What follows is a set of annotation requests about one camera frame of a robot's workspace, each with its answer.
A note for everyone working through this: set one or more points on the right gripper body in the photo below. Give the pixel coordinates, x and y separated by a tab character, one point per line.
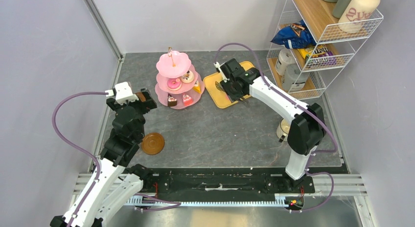
231	90

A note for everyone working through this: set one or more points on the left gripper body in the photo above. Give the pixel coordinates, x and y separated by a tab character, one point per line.
139	106

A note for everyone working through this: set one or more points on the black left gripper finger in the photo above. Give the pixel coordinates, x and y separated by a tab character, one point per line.
111	103
150	103

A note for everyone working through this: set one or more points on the metal serving tongs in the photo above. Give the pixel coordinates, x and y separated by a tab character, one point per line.
223	101

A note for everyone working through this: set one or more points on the chocolate cake slice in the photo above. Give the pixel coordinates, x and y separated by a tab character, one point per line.
171	101

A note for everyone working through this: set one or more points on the pink frosted donut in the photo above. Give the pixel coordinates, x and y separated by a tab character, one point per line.
174	84

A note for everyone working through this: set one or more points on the red strawberry cake slice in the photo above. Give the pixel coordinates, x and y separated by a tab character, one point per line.
187	100

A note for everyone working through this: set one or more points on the yellow cake slice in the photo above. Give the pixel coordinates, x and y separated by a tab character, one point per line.
197	87

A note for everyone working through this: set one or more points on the white chocolate-drizzle donut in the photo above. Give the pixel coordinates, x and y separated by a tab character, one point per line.
188	77

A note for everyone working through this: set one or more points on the brown saucer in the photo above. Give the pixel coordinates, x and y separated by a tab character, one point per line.
153	143
140	96

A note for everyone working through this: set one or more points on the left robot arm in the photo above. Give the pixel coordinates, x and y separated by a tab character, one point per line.
112	183

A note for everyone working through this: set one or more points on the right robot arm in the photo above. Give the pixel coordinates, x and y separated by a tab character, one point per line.
306	121

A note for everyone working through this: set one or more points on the yellow serving tray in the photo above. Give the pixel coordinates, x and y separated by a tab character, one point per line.
210	80

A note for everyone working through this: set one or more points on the pink three-tier cake stand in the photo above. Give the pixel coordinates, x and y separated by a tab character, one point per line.
174	64

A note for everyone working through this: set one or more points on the white jar upper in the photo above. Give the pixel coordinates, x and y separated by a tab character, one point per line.
284	59

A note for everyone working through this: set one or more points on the grey jar lower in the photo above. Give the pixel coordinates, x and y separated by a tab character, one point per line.
294	79

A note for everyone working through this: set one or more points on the beige mug right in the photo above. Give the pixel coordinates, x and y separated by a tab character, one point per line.
283	130

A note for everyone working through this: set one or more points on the blue snack bag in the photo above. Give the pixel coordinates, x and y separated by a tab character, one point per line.
294	36

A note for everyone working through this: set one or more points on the yellow candy bag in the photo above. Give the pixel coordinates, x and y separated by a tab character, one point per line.
316	53

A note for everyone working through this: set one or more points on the grey-green bottle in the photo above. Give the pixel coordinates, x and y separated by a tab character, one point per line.
340	8

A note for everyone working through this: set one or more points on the cream labelled bottle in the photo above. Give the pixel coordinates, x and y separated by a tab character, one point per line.
355	14

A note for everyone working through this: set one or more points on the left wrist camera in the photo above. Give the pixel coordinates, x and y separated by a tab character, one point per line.
122	93

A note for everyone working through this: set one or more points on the white wire shelf rack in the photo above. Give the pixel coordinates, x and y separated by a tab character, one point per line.
325	30

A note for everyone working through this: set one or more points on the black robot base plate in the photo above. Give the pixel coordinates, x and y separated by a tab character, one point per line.
241	184

